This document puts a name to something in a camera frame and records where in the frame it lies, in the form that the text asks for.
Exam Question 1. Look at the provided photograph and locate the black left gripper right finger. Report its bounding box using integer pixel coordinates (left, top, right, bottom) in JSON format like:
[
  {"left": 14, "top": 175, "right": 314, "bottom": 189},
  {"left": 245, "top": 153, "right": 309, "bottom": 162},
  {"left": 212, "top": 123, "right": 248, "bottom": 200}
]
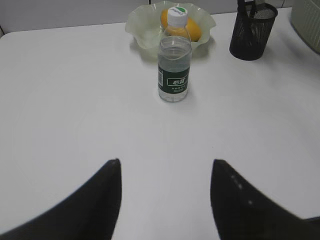
[{"left": 210, "top": 159, "right": 320, "bottom": 240}]

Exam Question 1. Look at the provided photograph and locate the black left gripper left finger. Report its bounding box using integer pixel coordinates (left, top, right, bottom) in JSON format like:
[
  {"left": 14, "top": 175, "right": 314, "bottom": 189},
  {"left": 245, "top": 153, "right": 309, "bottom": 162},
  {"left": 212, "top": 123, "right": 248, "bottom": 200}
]
[{"left": 0, "top": 158, "right": 122, "bottom": 240}]

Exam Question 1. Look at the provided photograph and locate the clear water bottle green label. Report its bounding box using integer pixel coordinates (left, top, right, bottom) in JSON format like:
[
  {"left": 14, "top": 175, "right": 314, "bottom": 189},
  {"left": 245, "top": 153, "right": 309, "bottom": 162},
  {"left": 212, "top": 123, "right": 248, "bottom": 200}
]
[{"left": 157, "top": 6, "right": 192, "bottom": 103}]

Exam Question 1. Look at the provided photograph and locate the yellow mango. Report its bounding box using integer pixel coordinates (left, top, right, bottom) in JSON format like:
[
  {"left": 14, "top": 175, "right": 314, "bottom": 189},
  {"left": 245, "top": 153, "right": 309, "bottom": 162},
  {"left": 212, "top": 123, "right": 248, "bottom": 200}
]
[{"left": 160, "top": 8, "right": 202, "bottom": 42}]

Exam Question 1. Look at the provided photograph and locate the black marker pen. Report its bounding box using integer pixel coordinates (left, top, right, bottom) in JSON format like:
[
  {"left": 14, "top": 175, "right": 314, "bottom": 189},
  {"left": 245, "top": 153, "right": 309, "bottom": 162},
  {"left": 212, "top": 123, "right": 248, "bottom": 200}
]
[
  {"left": 237, "top": 0, "right": 247, "bottom": 15},
  {"left": 249, "top": 0, "right": 259, "bottom": 19}
]

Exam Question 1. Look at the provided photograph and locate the black mesh pen holder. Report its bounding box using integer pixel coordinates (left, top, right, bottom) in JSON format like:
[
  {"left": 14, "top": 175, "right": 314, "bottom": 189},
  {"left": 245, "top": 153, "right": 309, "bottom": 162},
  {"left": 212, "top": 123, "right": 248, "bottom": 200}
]
[{"left": 229, "top": 0, "right": 278, "bottom": 61}]

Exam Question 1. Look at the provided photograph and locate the pale green wavy plate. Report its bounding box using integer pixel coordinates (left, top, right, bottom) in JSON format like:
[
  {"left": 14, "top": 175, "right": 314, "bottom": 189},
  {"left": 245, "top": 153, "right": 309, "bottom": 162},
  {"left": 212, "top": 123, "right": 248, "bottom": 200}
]
[{"left": 125, "top": 0, "right": 217, "bottom": 60}]

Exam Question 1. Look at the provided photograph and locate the pale green woven plastic basket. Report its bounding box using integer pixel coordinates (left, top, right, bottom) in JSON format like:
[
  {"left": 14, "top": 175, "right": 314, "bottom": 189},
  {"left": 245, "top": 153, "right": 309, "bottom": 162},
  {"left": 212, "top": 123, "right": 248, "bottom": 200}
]
[{"left": 291, "top": 0, "right": 320, "bottom": 54}]

